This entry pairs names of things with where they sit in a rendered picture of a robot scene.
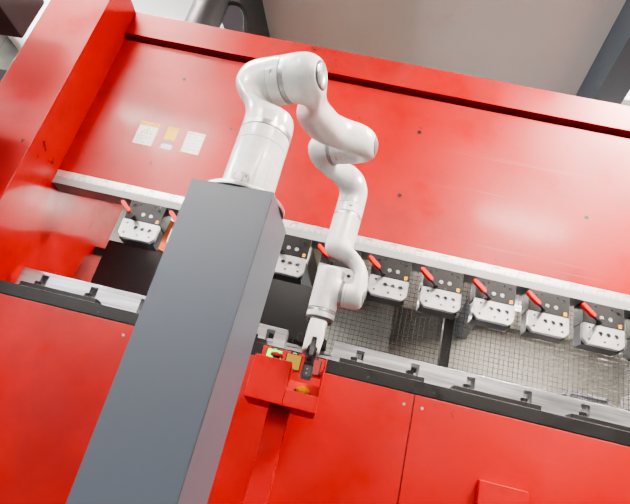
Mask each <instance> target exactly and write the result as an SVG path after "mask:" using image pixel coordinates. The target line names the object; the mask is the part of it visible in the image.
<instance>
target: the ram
mask: <svg viewBox="0 0 630 504"><path fill-rule="evenodd" d="M245 64H246V63H243V62H238V61H232V60H227V59H222V58H217V57H212V56H207V55H202V54H197V53H192V52H187V51H181V50H176V49H171V48H166V47H161V46H156V45H151V44H146V43H141V42H136V41H131V40H124V42H123V44H122V46H121V48H120V50H119V52H118V54H117V56H116V58H115V60H114V62H113V64H112V66H111V67H110V69H109V71H108V73H107V75H106V77H105V79H104V81H103V83H102V85H101V87H100V89H99V91H98V93H97V95H96V97H95V99H94V101H93V103H92V105H91V106H90V108H89V110H88V112H87V114H86V116H85V118H84V120H83V122H82V124H81V126H80V128H79V130H78V132H77V134H76V136H75V138H74V140H73V142H72V144H71V145H70V147H69V149H68V151H67V153H66V155H65V157H64V159H63V161H62V163H61V165H60V167H59V170H64V171H68V172H73V173H77V174H82V175H86V176H91V177H95V178H100V179H105V180H109V181H114V182H118V183H123V184H127V185H132V186H136V187H141V188H145V189H150V190H154V191H159V192H163V193H168V194H173V195H177V196H182V197H185V195H186V193H187V190H188V188H189V185H190V182H191V180H192V179H198V180H204V181H209V180H212V179H218V178H223V175H224V172H225V170H226V167H227V164H228V161H229V158H230V156H231V153H232V150H233V147H234V145H235V142H236V139H237V136H238V134H239V131H240V128H241V125H242V123H243V120H244V117H245V112H246V110H245V105H244V103H243V101H242V99H241V97H240V95H239V93H238V91H237V87H236V77H237V75H238V72H239V71H240V69H241V68H242V67H243V66H244V65H245ZM326 97H327V101H328V103H329V104H330V105H331V107H332V108H333V109H334V110H335V111H336V113H337V114H339V115H340V116H342V117H344V118H347V119H350V120H352V121H355V122H358V123H361V124H363V125H365V126H367V127H368V128H370V129H371V130H372V131H373V132H374V133H375V135H376V137H377V140H378V151H377V154H376V156H375V157H374V158H373V159H372V160H371V161H369V162H366V163H358V164H351V165H352V166H354V167H355V168H357V169H358V170H359V171H360V172H361V173H362V175H363V177H364V179H365V181H366V185H367V200H366V204H365V208H364V212H363V215H362V219H361V223H360V227H359V230H358V234H357V235H358V236H363V237H367V238H372V239H377V240H381V241H386V242H390V243H395V244H399V245H404V246H408V247H413V248H417V249H422V250H426V251H431V252H435V253H440V254H445V255H449V256H454V257H458V258H463V259H467V260H472V261H476V262H481V263H485V264H490V265H494V266H499V267H503V268H508V269H513V270H517V271H522V272H526V273H531V274H535V275H540V276H544V277H549V278H553V279H558V280H562V281H567V282H571V283H576V284H581V285H585V286H590V287H594V288H599V289H603V290H608V291H612V292H617V293H621V294H626V295H630V138H625V137H620V136H614V135H609V134H604V133H599V132H594V131H589V130H584V129H579V128H574V127H569V126H563V125H558V124H553V123H548V122H543V121H538V120H533V119H528V118H523V117H518V116H513V115H507V114H502V113H497V112H492V111H487V110H482V109H477V108H472V107H467V106H462V105H457V104H451V103H446V102H441V101H436V100H431V99H426V98H421V97H416V96H411V95H406V94H401V93H395V92H390V91H385V90H380V89H375V88H370V87H365V86H360V85H355V84H350V83H344V82H339V81H334V80H329V79H328V82H327V92H326ZM297 106H298V104H296V105H286V106H278V107H280V108H282V109H284V110H285V111H286V112H288V113H289V115H290V116H291V118H292V120H293V124H294V128H293V135H292V138H291V142H290V145H289V148H288V152H287V155H286V158H285V161H284V164H283V167H282V171H281V174H280V177H279V180H278V184H277V187H276V190H275V193H274V194H275V197H276V199H277V200H278V201H279V202H280V203H281V205H282V206H283V208H284V212H285V214H284V217H283V219H286V220H290V221H295V222H299V223H304V224H309V225H313V226H318V227H322V228H327V229H330V226H331V222H332V219H333V215H334V212H335V208H336V205H337V202H338V198H339V188H338V186H337V185H336V184H335V183H334V182H333V181H332V180H330V179H329V178H328V177H327V176H325V175H324V174H323V173H322V172H321V171H319V170H318V169H317V168H316V167H315V166H314V164H313V163H312V162H311V160H310V158H309V154H308V145H309V142H310V140H311V139H312V138H311V137H310V136H309V135H308V134H307V133H306V132H305V130H304V129H303V128H302V127H301V125H300V124H299V122H298V119H297V114H296V111H297ZM142 121H146V122H150V123H155V124H160V127H159V129H158V131H157V134H156V136H155V138H154V140H153V143H152V145H151V146H148V145H143V144H139V143H134V142H132V141H133V139H134V137H135V135H136V132H137V130H138V128H139V126H140V124H141V122H142ZM169 126H170V127H175V128H180V129H179V131H178V134H177V136H176V138H175V141H171V140H166V139H163V138H164V136H165V134H166V131H167V129H168V127H169ZM188 130H189V131H193V132H198V133H203V134H207V135H206V137H205V140H204V143H203V145H202V148H201V150H200V153H199V155H198V156H197V155H192V154H187V153H183V152H179V151H180V148H181V146H182V144H183V141H184V139H185V136H186V134H187V131H188ZM162 141H163V142H168V143H172V144H173V146H172V148H171V150H167V149H162V148H160V145H161V143H162ZM52 183H53V184H54V185H55V186H56V187H57V188H58V190H59V191H60V192H65V193H69V194H74V195H78V196H82V197H87V198H91V199H96V200H100V201H105V202H109V203H114V204H118V205H122V203H121V200H125V201H126V203H127V204H128V206H130V203H131V201H132V200H135V201H140V202H144V203H149V204H153V205H158V206H162V207H167V209H168V211H170V210H172V211H173V212H174V213H175V215H176V216H177V214H178V212H179V210H180V208H181V206H182V204H180V203H176V202H171V201H167V200H162V199H158V198H153V197H149V196H144V195H140V194H135V193H131V192H126V191H122V190H117V189H113V188H108V187H104V186H99V185H95V184H90V183H85V182H81V181H76V180H72V179H67V178H63V177H58V176H54V178H53V180H52ZM354 249H355V250H359V251H362V253H361V258H362V259H363V260H368V261H369V259H368V257H369V255H372V256H373V257H374V254H377V255H382V256H386V257H391V258H395V259H400V260H404V261H409V262H412V269H411V270H412V271H417V272H421V271H420V268H421V267H425V266H426V265H427V266H431V267H436V268H440V269H445V270H449V271H454V272H458V273H463V274H464V279H463V282H466V283H470V284H472V283H473V282H472V281H473V279H474V278H475V279H476V278H477V277H481V278H485V279H490V280H494V281H498V282H503V283H507V284H512V285H516V286H517V287H516V294H519V295H523V294H524V293H526V292H527V291H528V290H529V289H534V290H539V291H543V292H548V293H552V294H557V295H561V296H566V297H570V305H569V306H573V307H575V306H576V305H578V304H579V303H581V302H582V301H588V302H593V303H597V304H602V305H606V306H611V307H615V308H620V309H624V318H626V319H627V318H629V317H630V303H627V302H622V301H618V300H613V299H609V298H604V297H599V296H595V295H590V294H586V293H581V292H577V291H572V290H568V289H563V288H559V287H554V286H550V285H545V284H541V283H536V282H532V281H527V280H523V279H518V278H514V277H509V276H505V275H500V274H496V273H491V272H487V271H482V270H478V269H473V268H469V267H464V266H460V265H455V264H451V263H446V262H442V261H437V260H433V259H428V258H424V257H419V256H415V255H410V254H406V253H401V252H397V251H392V250H388V249H383V248H379V247H374V246H370V245H365V244H361V243H356V242H355V244H354Z"/></svg>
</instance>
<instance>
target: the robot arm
mask: <svg viewBox="0 0 630 504"><path fill-rule="evenodd" d="M327 82H328V74H327V69H326V65H325V63H324V62H323V60H322V59H321V58H320V57H319V56H317V55H316V54H314V53H311V52H295V53H288V54H282V55H275V56H269V57H263V58H258V59H254V60H251V61H249V62H247V63H246V64H245V65H244V66H243V67H242V68H241V69H240V71H239V72H238V75H237V77H236V87H237V91H238V93H239V95H240V97H241V99H242V101H243V103H244V105H245V110H246V112H245V117H244V120H243V123H242V125H241V128H240V131H239V134H238V136H237V139H236V142H235V145H234V147H233V150H232V153H231V156H230V158H229V161H228V164H227V167H226V170H225V172H224V175H223V178H218V179H212V180H209V181H211V182H217V183H223V184H229V185H235V186H241V187H247V188H253V189H259V190H265V191H271V192H274V193H275V190H276V187H277V184H278V180H279V177H280V174H281V171H282V167H283V164H284V161H285V158H286V155H287V152H288V148H289V145H290V142H291V138H292V135H293V128H294V124H293V120H292V118H291V116H290V115H289V113H288V112H286V111H285V110H284V109H282V108H280V107H278V106H286V105H296V104H298V106H297V111H296V114H297V119H298V122H299V124H300V125H301V127H302V128H303V129H304V130H305V132H306V133H307V134H308V135H309V136H310V137H311V138H312V139H311V140H310V142H309V145H308V154H309V158H310V160H311V162H312V163H313V164H314V166H315V167H316V168H317V169H318V170H319V171H321V172H322V173H323V174H324V175H325V176H327V177H328V178H329V179H330V180H332V181H333V182H334V183H335V184H336V185H337V186H338V188H339V198H338V202H337V205H336V208H335V212H334V215H333V219H332V222H331V226H330V229H329V233H328V236H327V240H326V244H325V251H326V253H327V254H328V255H329V256H330V257H332V258H334V259H336V260H338V261H340V262H342V263H344V264H345V265H347V266H348V267H349V268H350V269H351V270H352V271H353V273H354V280H353V282H352V283H348V282H344V277H345V272H344V271H343V270H341V269H339V268H337V267H334V266H329V265H322V266H319V267H318V270H317V274H316V278H315V282H314V286H313V290H312V293H311V297H310V301H309V305H308V309H307V313H306V316H307V320H308V321H310V322H309V325H308V328H307V331H306V335H305V339H304V343H303V347H302V354H304V353H306V356H305V360H304V364H303V365H302V369H301V373H300V377H299V378H300V379H303V380H307V381H310V380H311V376H312V372H313V368H314V367H313V364H314V360H315V356H316V357H318V354H319V352H320V349H321V346H322V343H323V340H324V336H325V332H326V328H327V326H331V325H332V323H333V322H334V319H335V315H336V311H337V308H338V307H342V308H346V309H351V310H358V309H360V308H361V307H362V305H363V303H364V299H365V295H366V291H367V286H368V272H367V269H366V266H365V264H364V262H363V260H362V258H361V257H360V256H359V255H358V253H357V252H356V251H355V250H354V244H355V241H356V237H357V234H358V230H359V227H360V223H361V219H362V215H363V212H364V208H365V204H366V200H367V185H366V181H365V179H364V177H363V175H362V173H361V172H360V171H359V170H358V169H357V168H355V167H354V166H352V165H351V164H358V163H366V162H369V161H371V160H372V159H373V158H374V157H375V156H376V154H377V151H378V140H377V137H376V135H375V133H374V132H373V131H372V130H371V129H370V128H368V127H367V126H365V125H363V124H361V123H358V122H355V121H352V120H350V119H347V118H344V117H342V116H340V115H339V114H337V113H336V111H335V110H334V109H333V108H332V107H331V105H330V104H329V103H328V101H327V97H326V92H327Z"/></svg>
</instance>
